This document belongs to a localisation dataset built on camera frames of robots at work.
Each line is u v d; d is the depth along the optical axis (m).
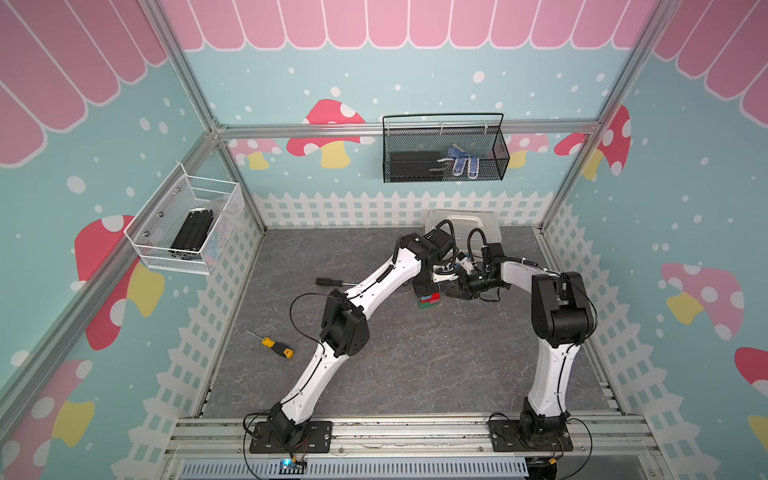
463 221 1.08
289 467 0.73
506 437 0.74
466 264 0.94
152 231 0.67
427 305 0.96
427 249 0.66
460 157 0.89
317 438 0.75
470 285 0.89
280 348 0.87
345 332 0.58
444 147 0.93
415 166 0.84
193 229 0.72
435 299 0.97
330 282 1.02
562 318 0.55
